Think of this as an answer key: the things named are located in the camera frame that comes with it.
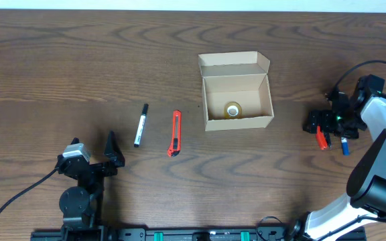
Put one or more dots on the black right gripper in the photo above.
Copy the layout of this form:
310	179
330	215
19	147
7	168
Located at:
315	121

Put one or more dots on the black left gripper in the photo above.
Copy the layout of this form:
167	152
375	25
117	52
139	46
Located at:
92	168

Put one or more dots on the blue capped white marker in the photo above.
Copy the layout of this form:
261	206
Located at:
344	145

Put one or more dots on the red black utility knife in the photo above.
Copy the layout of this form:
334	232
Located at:
323	139

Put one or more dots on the yellow tape roll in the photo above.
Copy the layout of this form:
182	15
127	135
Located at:
232	110

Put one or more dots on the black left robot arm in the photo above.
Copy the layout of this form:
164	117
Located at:
81	205

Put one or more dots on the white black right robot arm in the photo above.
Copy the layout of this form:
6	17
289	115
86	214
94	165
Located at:
364	200

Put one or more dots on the black white marker pen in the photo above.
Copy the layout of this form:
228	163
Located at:
141	125

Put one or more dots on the orange utility knife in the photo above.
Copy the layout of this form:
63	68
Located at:
175	145

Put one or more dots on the open cardboard box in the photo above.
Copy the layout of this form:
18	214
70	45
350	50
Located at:
240	77

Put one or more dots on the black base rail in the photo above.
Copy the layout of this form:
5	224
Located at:
274	233

